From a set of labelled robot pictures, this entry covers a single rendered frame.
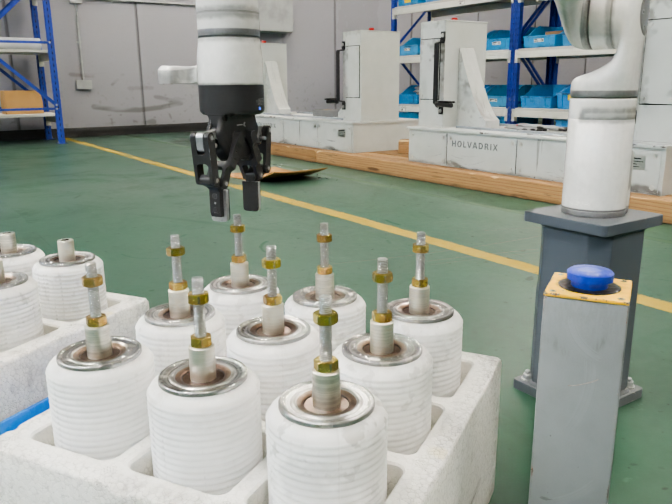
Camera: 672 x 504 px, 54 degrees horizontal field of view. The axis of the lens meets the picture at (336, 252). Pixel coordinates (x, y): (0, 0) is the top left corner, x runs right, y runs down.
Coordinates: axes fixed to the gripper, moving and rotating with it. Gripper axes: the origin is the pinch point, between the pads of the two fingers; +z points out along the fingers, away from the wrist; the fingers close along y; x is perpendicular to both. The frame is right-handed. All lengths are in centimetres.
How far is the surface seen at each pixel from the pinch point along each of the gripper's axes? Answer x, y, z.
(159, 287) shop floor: 63, 58, 35
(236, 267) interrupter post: -0.2, -1.0, 7.6
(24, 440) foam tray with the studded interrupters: 5.1, -29.1, 17.3
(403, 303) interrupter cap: -21.2, 0.7, 9.9
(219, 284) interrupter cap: 2.1, -1.5, 9.9
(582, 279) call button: -40.2, -6.8, 2.7
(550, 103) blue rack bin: 32, 567, 5
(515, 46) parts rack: 69, 583, -46
